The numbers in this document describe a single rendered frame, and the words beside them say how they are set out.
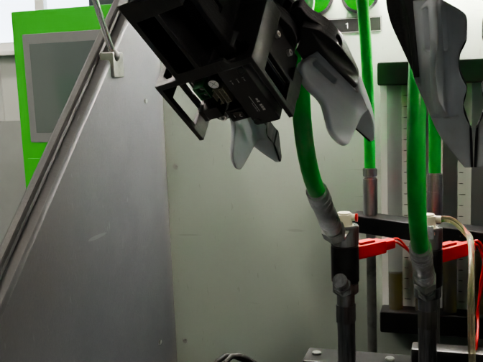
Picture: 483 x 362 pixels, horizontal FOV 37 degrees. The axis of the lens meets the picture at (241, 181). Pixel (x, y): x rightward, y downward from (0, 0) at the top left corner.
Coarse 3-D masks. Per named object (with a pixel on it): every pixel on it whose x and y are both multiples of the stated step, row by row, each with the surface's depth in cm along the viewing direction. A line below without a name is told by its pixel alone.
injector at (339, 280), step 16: (352, 240) 70; (336, 256) 71; (352, 256) 71; (336, 272) 71; (352, 272) 71; (336, 288) 70; (352, 288) 71; (336, 304) 73; (352, 304) 72; (336, 320) 73; (352, 320) 72; (352, 336) 72; (352, 352) 73
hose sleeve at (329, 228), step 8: (328, 192) 59; (312, 200) 58; (320, 200) 58; (328, 200) 59; (320, 208) 60; (328, 208) 60; (320, 216) 61; (328, 216) 61; (336, 216) 63; (320, 224) 63; (328, 224) 63; (336, 224) 63; (328, 232) 64; (336, 232) 64
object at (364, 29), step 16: (368, 16) 83; (368, 32) 84; (368, 48) 85; (368, 64) 86; (368, 80) 87; (304, 96) 52; (304, 112) 53; (304, 128) 53; (304, 144) 54; (368, 144) 89; (304, 160) 55; (368, 160) 89; (304, 176) 56; (320, 176) 57; (368, 176) 89; (320, 192) 58
